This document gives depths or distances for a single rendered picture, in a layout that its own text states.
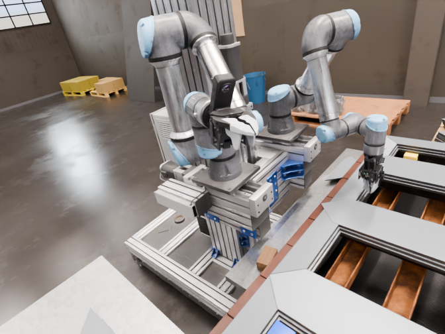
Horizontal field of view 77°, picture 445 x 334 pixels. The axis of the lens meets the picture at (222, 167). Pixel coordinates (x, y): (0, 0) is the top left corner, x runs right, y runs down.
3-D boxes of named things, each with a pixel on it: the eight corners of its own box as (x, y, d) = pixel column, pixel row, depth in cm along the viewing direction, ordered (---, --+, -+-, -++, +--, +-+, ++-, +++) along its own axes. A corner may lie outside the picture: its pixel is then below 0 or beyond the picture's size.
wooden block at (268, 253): (265, 253, 128) (265, 245, 125) (278, 256, 125) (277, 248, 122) (257, 270, 120) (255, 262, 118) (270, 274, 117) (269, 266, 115)
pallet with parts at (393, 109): (282, 124, 427) (280, 99, 408) (310, 103, 488) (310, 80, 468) (392, 138, 336) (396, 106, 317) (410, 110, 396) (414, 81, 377)
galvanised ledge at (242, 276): (377, 157, 186) (377, 153, 184) (263, 305, 109) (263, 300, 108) (346, 152, 199) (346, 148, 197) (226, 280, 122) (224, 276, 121)
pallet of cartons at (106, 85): (128, 89, 866) (124, 77, 847) (107, 97, 820) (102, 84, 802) (110, 89, 933) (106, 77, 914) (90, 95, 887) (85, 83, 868)
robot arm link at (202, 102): (219, 95, 75) (190, 99, 73) (226, 98, 72) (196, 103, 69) (220, 122, 79) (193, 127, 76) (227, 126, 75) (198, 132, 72)
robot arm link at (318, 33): (303, 14, 101) (331, 144, 110) (328, 8, 104) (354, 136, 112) (287, 26, 113) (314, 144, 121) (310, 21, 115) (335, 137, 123)
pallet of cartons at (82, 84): (104, 88, 956) (100, 75, 935) (79, 97, 899) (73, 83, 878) (87, 87, 1035) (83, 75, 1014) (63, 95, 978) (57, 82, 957)
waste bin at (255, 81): (274, 98, 547) (271, 69, 521) (262, 105, 520) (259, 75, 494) (253, 97, 577) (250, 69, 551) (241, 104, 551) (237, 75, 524)
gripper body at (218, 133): (249, 146, 66) (227, 131, 76) (249, 109, 62) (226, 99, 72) (219, 152, 63) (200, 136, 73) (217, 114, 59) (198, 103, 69)
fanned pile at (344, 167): (371, 160, 179) (371, 154, 177) (346, 191, 156) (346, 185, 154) (351, 156, 187) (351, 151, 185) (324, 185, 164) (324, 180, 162)
